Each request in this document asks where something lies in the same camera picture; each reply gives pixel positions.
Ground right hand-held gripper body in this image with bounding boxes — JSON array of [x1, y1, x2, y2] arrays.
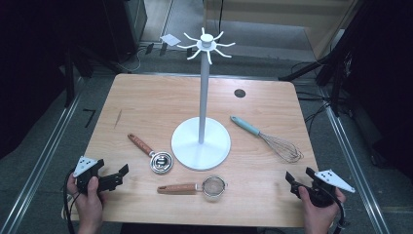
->
[[289, 169, 357, 208]]

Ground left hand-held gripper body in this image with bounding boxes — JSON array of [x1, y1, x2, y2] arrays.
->
[[72, 156, 122, 195]]

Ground wooden handled steel measuring spoon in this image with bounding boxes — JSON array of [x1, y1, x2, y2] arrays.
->
[[127, 133, 174, 175]]

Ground wooden handled mesh strainer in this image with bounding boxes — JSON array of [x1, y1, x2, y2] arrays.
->
[[157, 175, 228, 200]]

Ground teal handled wire whisk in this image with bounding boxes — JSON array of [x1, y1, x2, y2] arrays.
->
[[230, 115, 304, 164]]

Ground white utensil rack stand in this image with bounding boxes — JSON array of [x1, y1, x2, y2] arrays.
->
[[170, 26, 237, 172]]

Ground person's right hand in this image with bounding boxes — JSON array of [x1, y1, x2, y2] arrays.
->
[[297, 186, 347, 227]]

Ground person's left hand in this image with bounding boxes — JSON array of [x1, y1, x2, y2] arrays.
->
[[66, 175, 108, 225]]

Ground black angled floor tape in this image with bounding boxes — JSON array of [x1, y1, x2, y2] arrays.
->
[[82, 108, 96, 129]]

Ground black metal stand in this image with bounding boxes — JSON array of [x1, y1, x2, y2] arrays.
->
[[62, 47, 98, 109]]

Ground black cabinet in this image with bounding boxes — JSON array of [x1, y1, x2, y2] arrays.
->
[[102, 0, 148, 63]]

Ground white paper sheet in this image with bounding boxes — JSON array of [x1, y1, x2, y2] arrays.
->
[[160, 33, 182, 47]]

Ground metal floor rail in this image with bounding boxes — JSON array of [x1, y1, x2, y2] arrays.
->
[[319, 87, 391, 234], [0, 77, 86, 234]]

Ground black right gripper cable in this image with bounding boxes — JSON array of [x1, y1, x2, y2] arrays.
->
[[319, 184, 351, 234]]

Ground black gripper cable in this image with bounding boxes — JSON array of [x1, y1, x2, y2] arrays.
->
[[62, 169, 83, 234], [319, 184, 351, 234]]

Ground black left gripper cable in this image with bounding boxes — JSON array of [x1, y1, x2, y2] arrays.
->
[[62, 169, 83, 234]]

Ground black floor cables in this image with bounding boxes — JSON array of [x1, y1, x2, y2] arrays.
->
[[291, 60, 335, 135]]

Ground white floor cable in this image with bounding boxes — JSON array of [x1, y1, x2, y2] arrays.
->
[[116, 48, 143, 73]]

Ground black metal frame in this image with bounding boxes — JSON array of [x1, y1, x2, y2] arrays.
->
[[278, 0, 413, 118]]

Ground black hanging cable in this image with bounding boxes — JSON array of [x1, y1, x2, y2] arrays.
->
[[219, 0, 226, 33]]

